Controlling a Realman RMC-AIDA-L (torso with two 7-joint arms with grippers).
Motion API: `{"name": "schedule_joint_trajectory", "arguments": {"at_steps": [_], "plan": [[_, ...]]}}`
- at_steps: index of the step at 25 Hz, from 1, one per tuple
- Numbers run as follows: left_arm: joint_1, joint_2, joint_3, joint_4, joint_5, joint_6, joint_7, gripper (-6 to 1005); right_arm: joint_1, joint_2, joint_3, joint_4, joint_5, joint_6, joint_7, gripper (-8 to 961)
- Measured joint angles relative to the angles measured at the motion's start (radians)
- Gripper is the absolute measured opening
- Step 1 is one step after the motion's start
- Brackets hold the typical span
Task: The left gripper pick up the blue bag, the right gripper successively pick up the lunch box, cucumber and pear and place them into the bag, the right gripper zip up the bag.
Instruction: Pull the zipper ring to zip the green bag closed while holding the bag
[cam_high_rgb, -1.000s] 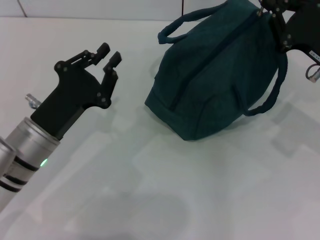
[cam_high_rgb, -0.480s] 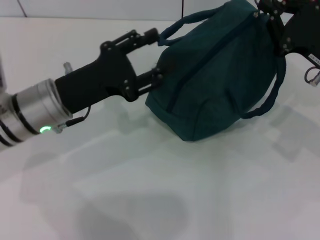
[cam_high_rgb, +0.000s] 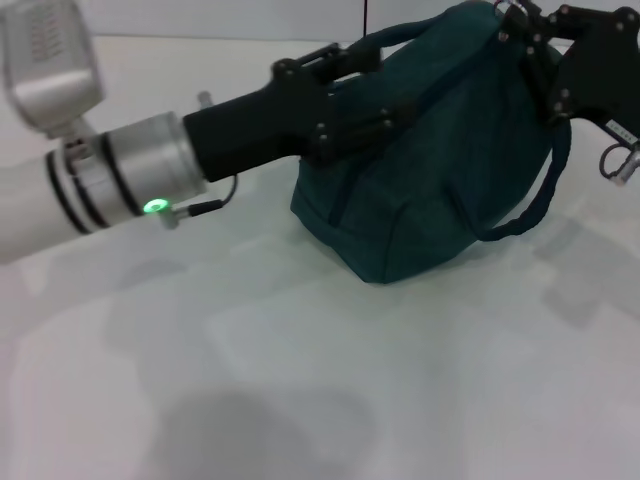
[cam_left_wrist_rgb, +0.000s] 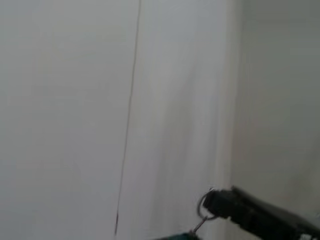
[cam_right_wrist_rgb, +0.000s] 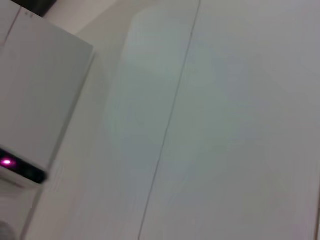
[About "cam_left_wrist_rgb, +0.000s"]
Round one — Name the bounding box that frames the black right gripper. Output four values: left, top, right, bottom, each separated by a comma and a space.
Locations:
201, 185, 320, 240

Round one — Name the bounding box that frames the metal zipper pull ring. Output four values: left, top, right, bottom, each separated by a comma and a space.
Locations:
188, 187, 218, 236

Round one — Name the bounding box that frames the dark teal insulated bag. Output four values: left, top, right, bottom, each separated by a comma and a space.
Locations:
152, 232, 200, 240

